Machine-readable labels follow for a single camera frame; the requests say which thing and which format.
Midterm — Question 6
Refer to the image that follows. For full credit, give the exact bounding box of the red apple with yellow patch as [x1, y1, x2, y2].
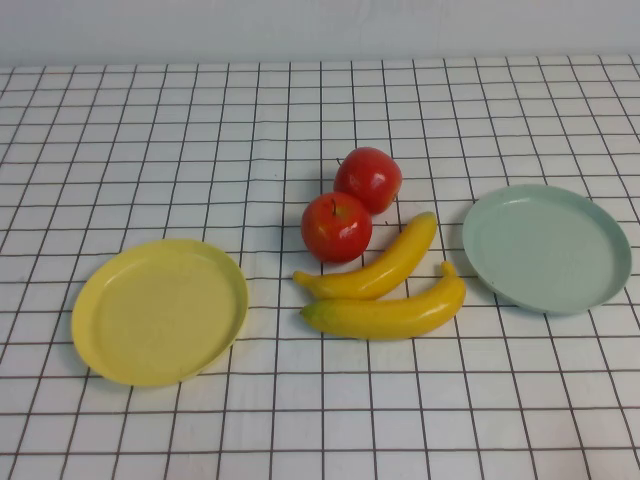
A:
[300, 192, 374, 265]

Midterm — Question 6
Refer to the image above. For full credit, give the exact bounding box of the slim yellow banana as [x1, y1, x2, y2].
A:
[292, 211, 439, 302]

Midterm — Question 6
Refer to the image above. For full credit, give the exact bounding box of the red apple with sideways stem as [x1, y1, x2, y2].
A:
[333, 146, 404, 215]

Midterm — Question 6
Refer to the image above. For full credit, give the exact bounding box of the yellow banana with green tip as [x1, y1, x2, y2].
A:
[299, 260, 468, 342]

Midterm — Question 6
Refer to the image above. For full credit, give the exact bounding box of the yellow round plate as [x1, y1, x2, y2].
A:
[70, 237, 250, 388]

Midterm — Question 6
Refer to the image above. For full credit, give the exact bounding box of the pale green round plate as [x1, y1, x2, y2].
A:
[461, 183, 633, 316]

